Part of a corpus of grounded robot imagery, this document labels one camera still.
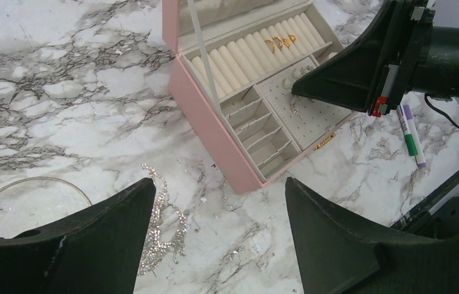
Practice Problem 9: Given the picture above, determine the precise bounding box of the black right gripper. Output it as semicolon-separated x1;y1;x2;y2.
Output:
291;1;459;117

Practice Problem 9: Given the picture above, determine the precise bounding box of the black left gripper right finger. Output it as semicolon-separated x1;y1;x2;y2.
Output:
285;178;459;293

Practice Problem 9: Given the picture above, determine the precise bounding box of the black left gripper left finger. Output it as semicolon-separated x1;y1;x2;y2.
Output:
0;178;156;293

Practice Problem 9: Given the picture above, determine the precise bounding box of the small silver drop earring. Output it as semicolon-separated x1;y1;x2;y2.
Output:
289;96;302;120

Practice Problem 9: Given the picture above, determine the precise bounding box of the pink jewelry box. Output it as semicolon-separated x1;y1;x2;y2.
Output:
162;1;355;194

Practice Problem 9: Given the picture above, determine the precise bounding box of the purple marker pen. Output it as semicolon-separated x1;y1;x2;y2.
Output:
402;104;426;168

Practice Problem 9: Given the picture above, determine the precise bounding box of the white pearl earring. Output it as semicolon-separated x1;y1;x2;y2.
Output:
282;78;293;89

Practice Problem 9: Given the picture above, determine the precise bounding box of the green marker pen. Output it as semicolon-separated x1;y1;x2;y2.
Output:
397;105;418;156

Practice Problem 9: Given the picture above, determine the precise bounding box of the rhinestone necklace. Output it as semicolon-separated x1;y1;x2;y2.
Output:
136;163;188;277

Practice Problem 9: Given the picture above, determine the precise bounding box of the silver bangle bracelet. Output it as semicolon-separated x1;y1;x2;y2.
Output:
0;176;93;228

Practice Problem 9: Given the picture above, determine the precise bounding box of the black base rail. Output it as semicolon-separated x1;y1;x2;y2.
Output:
390;171;459;239

